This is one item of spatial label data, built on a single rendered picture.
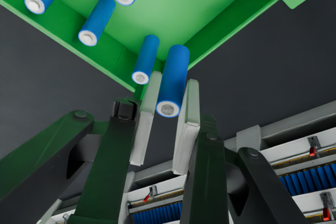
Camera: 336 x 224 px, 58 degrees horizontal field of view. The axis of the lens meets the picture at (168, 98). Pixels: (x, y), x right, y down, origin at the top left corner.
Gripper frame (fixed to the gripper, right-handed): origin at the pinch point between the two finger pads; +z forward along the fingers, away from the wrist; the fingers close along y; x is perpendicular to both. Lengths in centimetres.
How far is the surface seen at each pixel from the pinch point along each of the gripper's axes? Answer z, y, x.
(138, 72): 12.0, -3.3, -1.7
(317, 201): 54, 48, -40
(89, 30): 10.4, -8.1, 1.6
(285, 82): 79, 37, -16
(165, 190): 90, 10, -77
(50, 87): 91, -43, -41
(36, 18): 12.7, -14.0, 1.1
